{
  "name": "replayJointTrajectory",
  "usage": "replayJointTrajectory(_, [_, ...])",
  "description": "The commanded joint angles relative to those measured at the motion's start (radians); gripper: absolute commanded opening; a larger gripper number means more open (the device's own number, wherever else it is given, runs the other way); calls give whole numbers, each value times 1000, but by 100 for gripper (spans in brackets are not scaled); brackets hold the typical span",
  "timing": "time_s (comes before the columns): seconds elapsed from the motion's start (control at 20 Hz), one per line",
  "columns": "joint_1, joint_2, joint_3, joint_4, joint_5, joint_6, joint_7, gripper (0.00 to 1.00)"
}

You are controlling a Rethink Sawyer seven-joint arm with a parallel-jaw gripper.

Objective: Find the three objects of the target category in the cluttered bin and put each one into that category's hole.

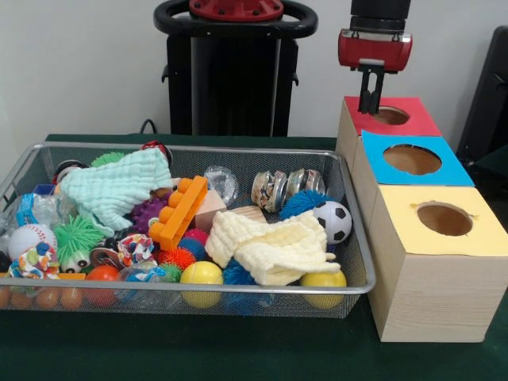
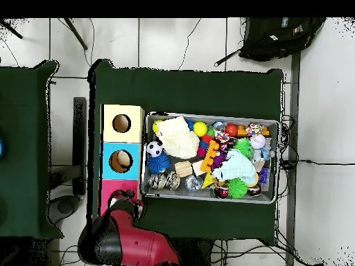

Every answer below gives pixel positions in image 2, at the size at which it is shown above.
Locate cream waffle cloth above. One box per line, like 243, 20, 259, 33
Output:
155, 115, 200, 160

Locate mint green waffle cloth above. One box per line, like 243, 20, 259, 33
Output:
212, 149, 259, 186

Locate silver mesh bin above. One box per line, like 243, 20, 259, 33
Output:
141, 111, 281, 204

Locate wooden box three holes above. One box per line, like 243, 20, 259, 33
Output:
98, 103, 146, 215

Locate black white soccer ball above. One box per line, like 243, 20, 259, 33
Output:
146, 140, 164, 158

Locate blue spiky ball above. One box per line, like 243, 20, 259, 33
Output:
146, 152, 171, 175

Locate yellow seamed ball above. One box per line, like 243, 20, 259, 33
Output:
193, 121, 209, 138

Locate orange toy building block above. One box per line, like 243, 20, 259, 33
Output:
199, 139, 220, 174

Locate yellow triangle block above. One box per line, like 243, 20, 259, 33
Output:
200, 172, 215, 190

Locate dark green table cloth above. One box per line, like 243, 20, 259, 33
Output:
87, 59, 284, 246
0, 60, 63, 239

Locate green spiky ball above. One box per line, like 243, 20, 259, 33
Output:
225, 177, 248, 200

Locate white baseball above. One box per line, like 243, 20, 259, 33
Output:
250, 134, 267, 150

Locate black upright panel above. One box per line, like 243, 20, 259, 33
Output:
72, 96, 87, 196

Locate grey oval base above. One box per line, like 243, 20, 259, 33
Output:
48, 194, 82, 225

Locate black backpack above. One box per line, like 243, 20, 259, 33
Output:
238, 17, 327, 62

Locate black tripod leg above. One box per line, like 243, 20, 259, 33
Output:
0, 19, 24, 39
63, 17, 89, 51

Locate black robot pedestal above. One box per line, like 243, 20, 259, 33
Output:
171, 236, 214, 266

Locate grey metal rail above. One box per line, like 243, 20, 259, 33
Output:
285, 51, 302, 266

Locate black floor cable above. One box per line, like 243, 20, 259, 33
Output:
279, 159, 355, 167

